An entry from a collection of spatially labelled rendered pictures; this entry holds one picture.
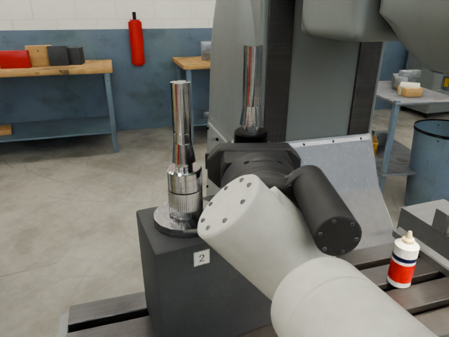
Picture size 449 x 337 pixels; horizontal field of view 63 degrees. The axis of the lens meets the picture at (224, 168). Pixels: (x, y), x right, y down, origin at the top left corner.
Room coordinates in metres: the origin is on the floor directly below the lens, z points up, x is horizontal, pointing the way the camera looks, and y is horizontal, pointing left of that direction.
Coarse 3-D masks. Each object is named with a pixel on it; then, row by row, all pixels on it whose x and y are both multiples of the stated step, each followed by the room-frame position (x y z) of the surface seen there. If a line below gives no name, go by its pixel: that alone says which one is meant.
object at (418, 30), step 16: (384, 0) 0.58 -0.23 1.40; (400, 0) 0.54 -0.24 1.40; (416, 0) 0.52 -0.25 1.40; (432, 0) 0.49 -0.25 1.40; (448, 0) 0.47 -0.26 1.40; (384, 16) 0.57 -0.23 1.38; (400, 16) 0.54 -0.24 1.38; (416, 16) 0.51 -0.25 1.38; (432, 16) 0.49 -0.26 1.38; (448, 16) 0.47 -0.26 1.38; (400, 32) 0.55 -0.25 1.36; (416, 32) 0.52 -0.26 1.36; (432, 32) 0.49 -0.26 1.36; (448, 32) 0.47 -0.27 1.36; (416, 48) 0.53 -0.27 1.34; (432, 48) 0.50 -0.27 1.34; (448, 48) 0.47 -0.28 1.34; (432, 64) 0.51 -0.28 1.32; (448, 64) 0.49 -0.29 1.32
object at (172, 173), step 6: (168, 168) 0.44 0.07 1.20; (174, 168) 0.44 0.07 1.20; (192, 168) 0.44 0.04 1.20; (198, 168) 0.44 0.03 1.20; (168, 174) 0.43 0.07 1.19; (174, 174) 0.42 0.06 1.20; (180, 174) 0.42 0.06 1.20; (186, 174) 0.42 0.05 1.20; (192, 174) 0.42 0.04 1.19; (198, 174) 0.43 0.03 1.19; (174, 180) 0.42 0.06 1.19; (180, 180) 0.42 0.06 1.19; (186, 180) 0.42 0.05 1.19; (192, 180) 0.42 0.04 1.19
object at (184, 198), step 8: (168, 184) 0.43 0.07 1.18; (176, 184) 0.42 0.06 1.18; (184, 184) 0.42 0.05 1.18; (192, 184) 0.42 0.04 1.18; (200, 184) 0.43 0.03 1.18; (168, 192) 0.43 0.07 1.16; (176, 192) 0.42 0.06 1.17; (184, 192) 0.42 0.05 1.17; (192, 192) 0.42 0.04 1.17; (200, 192) 0.43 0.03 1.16; (168, 200) 0.44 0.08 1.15; (176, 200) 0.42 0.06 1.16; (184, 200) 0.42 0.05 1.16; (192, 200) 0.42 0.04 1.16; (200, 200) 0.43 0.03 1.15; (176, 208) 0.42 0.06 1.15; (184, 208) 0.42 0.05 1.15; (192, 208) 0.42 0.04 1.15; (200, 208) 0.43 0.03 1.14; (176, 216) 0.42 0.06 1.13; (184, 216) 0.42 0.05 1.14; (192, 216) 0.42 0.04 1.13
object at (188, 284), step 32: (160, 224) 0.41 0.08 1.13; (192, 224) 0.41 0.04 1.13; (160, 256) 0.37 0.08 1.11; (192, 256) 0.38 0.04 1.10; (160, 288) 0.37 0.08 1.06; (192, 288) 0.38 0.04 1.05; (224, 288) 0.40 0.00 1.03; (256, 288) 0.42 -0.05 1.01; (160, 320) 0.37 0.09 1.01; (192, 320) 0.38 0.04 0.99; (224, 320) 0.40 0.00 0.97; (256, 320) 0.42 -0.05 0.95
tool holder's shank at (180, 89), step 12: (180, 84) 0.43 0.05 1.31; (180, 96) 0.43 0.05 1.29; (180, 108) 0.43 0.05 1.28; (180, 120) 0.43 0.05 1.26; (180, 132) 0.43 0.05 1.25; (180, 144) 0.43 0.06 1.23; (192, 144) 0.44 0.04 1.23; (180, 156) 0.43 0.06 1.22; (192, 156) 0.44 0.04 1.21; (180, 168) 0.43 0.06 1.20
